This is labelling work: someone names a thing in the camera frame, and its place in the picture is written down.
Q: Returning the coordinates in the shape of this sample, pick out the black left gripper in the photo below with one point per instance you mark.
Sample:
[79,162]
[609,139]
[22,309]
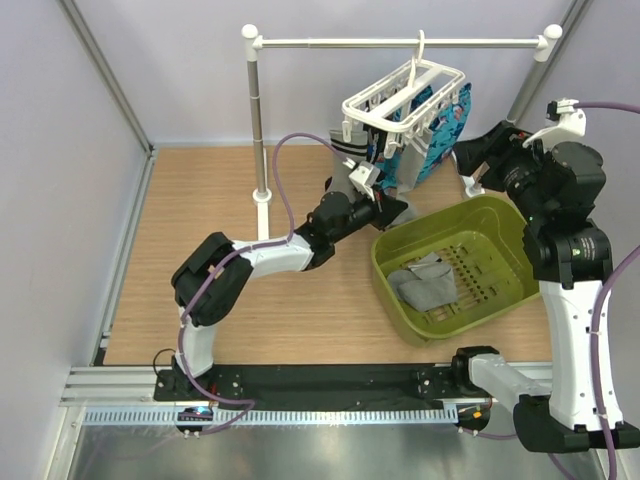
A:
[384,211]

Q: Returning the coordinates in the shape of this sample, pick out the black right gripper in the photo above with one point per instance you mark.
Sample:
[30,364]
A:
[498,147]

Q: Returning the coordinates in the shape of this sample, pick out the grey striped sock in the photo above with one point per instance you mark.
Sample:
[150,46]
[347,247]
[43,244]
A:
[404,279]
[439,287]
[356,149]
[407,172]

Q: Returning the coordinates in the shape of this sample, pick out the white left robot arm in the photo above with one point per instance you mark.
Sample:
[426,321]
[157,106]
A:
[209,282]

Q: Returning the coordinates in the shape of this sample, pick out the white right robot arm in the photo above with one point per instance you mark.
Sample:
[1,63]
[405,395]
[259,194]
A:
[553,179]

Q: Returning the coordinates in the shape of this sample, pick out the white clip hanger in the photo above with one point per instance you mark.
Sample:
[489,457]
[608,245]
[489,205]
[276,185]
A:
[404,103]

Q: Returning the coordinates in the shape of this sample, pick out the blue patterned sock front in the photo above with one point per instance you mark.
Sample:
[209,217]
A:
[375,156]

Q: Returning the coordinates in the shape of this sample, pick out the blue patterned sock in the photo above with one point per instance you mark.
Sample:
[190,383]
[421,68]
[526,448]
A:
[375,156]
[445,131]

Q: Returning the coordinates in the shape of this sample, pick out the green plastic basket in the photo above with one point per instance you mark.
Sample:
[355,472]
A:
[481,238]

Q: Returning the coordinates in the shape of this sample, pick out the white clothes rack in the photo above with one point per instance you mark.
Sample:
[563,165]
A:
[542,46]

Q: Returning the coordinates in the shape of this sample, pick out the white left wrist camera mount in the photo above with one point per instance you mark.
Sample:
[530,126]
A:
[363,176]

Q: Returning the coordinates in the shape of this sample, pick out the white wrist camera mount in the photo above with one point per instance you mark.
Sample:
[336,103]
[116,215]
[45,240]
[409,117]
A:
[363,176]
[565,122]

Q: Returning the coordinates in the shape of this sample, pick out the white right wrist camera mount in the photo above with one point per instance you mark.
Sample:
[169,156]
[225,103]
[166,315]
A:
[565,122]

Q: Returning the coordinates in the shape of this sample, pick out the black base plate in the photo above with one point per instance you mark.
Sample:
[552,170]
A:
[336,387]

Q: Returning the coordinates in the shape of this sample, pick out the grey slotted cable duct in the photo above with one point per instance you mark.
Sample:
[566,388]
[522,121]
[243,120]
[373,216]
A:
[198,416]

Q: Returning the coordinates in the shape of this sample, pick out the aluminium frame rail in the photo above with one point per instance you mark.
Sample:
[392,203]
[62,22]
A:
[108,385]

